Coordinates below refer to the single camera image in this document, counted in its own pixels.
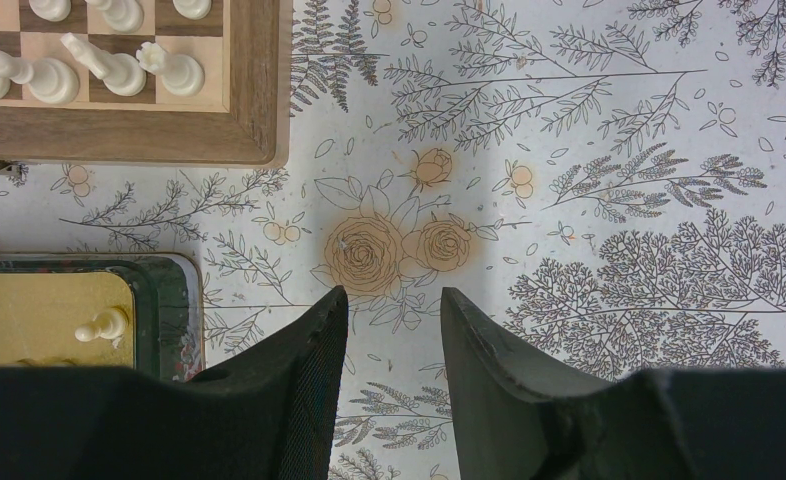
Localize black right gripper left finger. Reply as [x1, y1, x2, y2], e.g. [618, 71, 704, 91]
[0, 286, 348, 479]

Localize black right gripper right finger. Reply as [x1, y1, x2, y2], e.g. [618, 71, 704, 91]
[441, 287, 786, 479]

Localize white chess piece cluster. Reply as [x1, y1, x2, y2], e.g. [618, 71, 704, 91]
[74, 307, 128, 343]

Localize wooden chess board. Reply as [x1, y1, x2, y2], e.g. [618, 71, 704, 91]
[0, 1, 292, 167]

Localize gold metal tin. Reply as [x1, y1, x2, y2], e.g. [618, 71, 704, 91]
[0, 253, 205, 382]

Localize floral patterned table mat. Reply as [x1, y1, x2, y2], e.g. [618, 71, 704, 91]
[0, 1, 786, 479]

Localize white rook back row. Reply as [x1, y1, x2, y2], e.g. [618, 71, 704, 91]
[135, 42, 205, 97]

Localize white pawn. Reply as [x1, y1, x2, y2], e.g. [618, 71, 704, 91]
[28, 0, 72, 22]
[86, 0, 145, 34]
[172, 0, 212, 20]

